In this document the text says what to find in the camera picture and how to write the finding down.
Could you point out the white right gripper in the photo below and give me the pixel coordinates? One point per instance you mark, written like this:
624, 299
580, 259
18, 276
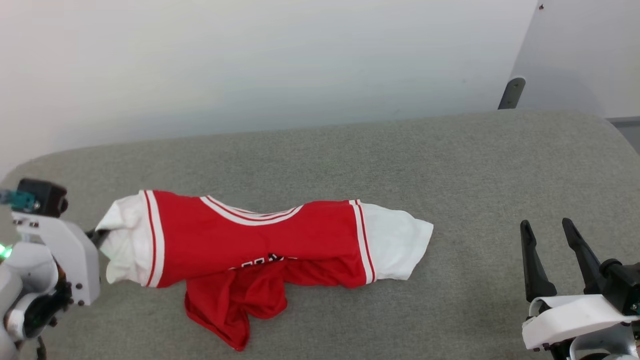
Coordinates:
570, 317

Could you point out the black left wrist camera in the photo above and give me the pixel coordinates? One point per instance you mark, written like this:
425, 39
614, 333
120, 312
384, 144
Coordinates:
47, 197

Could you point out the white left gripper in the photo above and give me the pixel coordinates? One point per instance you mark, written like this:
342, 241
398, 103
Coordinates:
75, 260

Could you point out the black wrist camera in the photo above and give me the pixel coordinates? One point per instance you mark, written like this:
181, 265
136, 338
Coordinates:
47, 197
622, 285

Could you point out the light grey partition panel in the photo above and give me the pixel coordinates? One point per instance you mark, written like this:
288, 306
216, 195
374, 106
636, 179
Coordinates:
585, 55

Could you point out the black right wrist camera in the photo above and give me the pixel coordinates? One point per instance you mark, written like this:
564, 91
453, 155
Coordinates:
622, 285

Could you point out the grey fabric sofa cushion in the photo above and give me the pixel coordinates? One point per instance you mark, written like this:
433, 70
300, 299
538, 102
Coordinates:
400, 165

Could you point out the red and white basketball jersey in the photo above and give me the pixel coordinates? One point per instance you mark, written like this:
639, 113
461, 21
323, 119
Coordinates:
260, 240

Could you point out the dark grey metal bracket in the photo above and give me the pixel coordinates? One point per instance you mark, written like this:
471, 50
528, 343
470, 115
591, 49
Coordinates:
512, 92

